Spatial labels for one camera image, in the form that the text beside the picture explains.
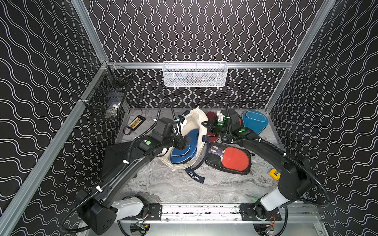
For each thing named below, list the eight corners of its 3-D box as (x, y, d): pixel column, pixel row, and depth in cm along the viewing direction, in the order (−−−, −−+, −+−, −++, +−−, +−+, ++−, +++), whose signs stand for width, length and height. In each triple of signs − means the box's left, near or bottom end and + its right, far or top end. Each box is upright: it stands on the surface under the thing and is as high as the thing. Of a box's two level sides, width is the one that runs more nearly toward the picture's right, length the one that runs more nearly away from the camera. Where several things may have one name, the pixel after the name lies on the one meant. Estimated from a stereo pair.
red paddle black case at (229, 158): (204, 164, 93) (204, 162, 90) (209, 143, 103) (210, 140, 100) (248, 177, 88) (250, 175, 85) (250, 153, 98) (251, 150, 95)
